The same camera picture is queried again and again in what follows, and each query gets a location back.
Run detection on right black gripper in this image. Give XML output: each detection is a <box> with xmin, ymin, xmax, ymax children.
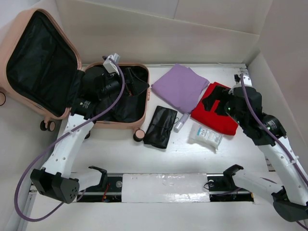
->
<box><xmin>202</xmin><ymin>84</ymin><xmax>247</xmax><ymax>128</ymax></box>

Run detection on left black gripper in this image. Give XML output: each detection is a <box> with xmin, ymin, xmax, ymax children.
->
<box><xmin>98</xmin><ymin>68</ymin><xmax>149</xmax><ymax>101</ymax></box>

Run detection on red cloth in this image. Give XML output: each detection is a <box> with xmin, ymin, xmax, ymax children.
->
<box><xmin>191</xmin><ymin>82</ymin><xmax>238</xmax><ymax>136</ymax></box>

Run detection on purple cloth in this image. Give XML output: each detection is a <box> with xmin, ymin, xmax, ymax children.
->
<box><xmin>151</xmin><ymin>64</ymin><xmax>209</xmax><ymax>114</ymax></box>

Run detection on white tissue packet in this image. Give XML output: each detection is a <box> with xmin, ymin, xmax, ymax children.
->
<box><xmin>187</xmin><ymin>123</ymin><xmax>223</xmax><ymax>152</ymax></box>

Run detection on black pouch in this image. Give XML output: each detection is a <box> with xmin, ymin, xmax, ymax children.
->
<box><xmin>143</xmin><ymin>106</ymin><xmax>178</xmax><ymax>149</ymax></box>

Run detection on pink hard-shell suitcase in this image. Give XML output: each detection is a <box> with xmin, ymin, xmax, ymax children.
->
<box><xmin>0</xmin><ymin>8</ymin><xmax>145</xmax><ymax>142</ymax></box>

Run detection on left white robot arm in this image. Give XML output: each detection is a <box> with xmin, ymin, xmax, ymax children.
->
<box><xmin>30</xmin><ymin>64</ymin><xmax>149</xmax><ymax>204</ymax></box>

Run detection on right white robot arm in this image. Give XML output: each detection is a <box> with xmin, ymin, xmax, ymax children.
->
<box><xmin>202</xmin><ymin>86</ymin><xmax>308</xmax><ymax>222</ymax></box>

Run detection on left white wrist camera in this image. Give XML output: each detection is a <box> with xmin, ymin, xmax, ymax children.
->
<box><xmin>103</xmin><ymin>53</ymin><xmax>120</xmax><ymax>75</ymax></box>

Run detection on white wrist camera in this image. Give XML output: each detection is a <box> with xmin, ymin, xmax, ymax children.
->
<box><xmin>103</xmin><ymin>53</ymin><xmax>120</xmax><ymax>75</ymax></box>
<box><xmin>234</xmin><ymin>68</ymin><xmax>252</xmax><ymax>87</ymax></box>

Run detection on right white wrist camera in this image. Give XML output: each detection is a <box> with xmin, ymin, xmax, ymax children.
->
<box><xmin>234</xmin><ymin>68</ymin><xmax>252</xmax><ymax>87</ymax></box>

